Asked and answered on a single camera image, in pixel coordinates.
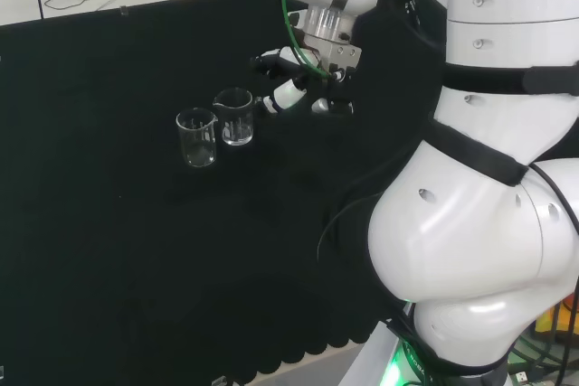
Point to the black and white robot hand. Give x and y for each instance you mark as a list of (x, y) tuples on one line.
[(339, 60)]

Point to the silver usb plug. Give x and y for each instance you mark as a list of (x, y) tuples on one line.
[(521, 377)]

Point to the clear glass beaker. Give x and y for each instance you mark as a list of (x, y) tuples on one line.
[(196, 142), (235, 119)]

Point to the yellow stop button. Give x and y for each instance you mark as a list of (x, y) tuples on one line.
[(549, 318)]

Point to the black bench cloth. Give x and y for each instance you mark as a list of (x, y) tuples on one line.
[(181, 246)]

